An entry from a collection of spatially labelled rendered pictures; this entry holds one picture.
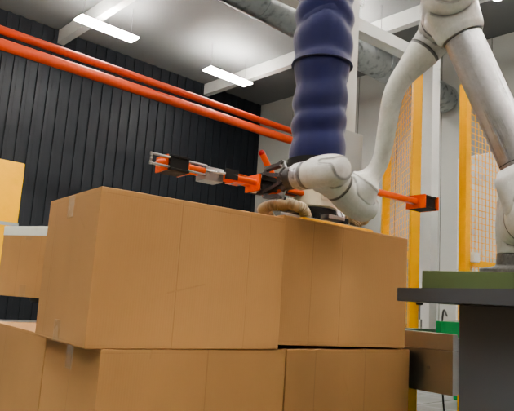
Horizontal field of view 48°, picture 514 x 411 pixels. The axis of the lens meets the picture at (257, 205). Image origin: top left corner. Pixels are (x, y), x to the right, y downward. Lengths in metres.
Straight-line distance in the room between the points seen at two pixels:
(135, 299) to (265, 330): 0.43
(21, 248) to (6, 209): 5.62
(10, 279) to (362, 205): 2.35
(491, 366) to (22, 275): 2.62
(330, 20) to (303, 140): 0.47
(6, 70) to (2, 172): 4.31
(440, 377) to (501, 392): 0.57
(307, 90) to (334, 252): 0.63
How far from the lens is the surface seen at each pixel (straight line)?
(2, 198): 9.20
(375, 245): 2.11
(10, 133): 12.90
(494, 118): 1.61
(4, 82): 13.09
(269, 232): 1.77
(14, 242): 3.65
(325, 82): 2.22
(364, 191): 1.82
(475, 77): 1.64
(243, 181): 1.96
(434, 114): 6.08
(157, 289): 1.56
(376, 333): 2.12
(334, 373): 1.98
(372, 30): 5.61
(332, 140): 2.16
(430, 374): 2.27
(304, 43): 2.30
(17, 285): 3.59
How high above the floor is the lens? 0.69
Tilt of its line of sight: 9 degrees up
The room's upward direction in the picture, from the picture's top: 4 degrees clockwise
